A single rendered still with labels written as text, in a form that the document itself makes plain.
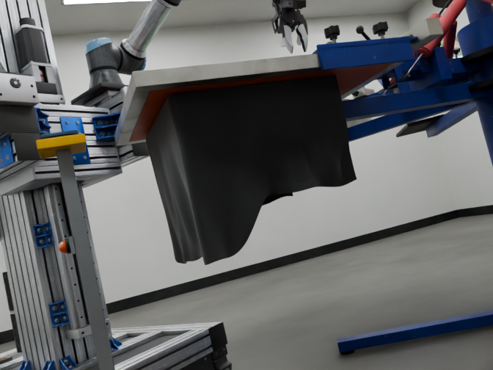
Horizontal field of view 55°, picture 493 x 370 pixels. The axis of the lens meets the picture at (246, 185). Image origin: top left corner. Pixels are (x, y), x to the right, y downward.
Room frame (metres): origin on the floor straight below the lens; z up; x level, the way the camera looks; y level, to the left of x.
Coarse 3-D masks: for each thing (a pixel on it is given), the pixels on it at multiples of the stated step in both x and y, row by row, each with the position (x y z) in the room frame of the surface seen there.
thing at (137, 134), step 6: (144, 120) 1.33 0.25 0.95; (150, 120) 1.35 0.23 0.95; (138, 126) 1.38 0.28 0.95; (144, 126) 1.40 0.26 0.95; (150, 126) 1.41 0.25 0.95; (138, 132) 1.45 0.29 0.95; (144, 132) 1.47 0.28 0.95; (132, 138) 1.51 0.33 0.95; (138, 138) 1.53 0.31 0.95; (144, 138) 1.55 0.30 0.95
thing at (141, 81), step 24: (144, 72) 1.04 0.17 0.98; (168, 72) 1.06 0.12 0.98; (192, 72) 1.08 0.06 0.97; (216, 72) 1.10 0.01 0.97; (240, 72) 1.12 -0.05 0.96; (264, 72) 1.14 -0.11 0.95; (288, 72) 1.18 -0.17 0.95; (312, 72) 1.23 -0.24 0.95; (384, 72) 1.41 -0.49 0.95; (144, 96) 1.11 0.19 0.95; (120, 120) 1.36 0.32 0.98; (120, 144) 1.56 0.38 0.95
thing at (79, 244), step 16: (48, 144) 1.28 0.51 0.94; (64, 144) 1.29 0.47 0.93; (80, 144) 1.32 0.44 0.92; (64, 160) 1.33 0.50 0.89; (64, 176) 1.33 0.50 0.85; (64, 192) 1.33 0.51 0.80; (80, 208) 1.34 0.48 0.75; (80, 224) 1.34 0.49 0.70; (80, 240) 1.33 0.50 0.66; (80, 256) 1.33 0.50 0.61; (80, 272) 1.33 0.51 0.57; (96, 288) 1.34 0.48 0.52; (96, 304) 1.34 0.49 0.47; (96, 320) 1.33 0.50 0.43; (96, 336) 1.33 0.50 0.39; (96, 352) 1.33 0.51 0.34; (112, 368) 1.34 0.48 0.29
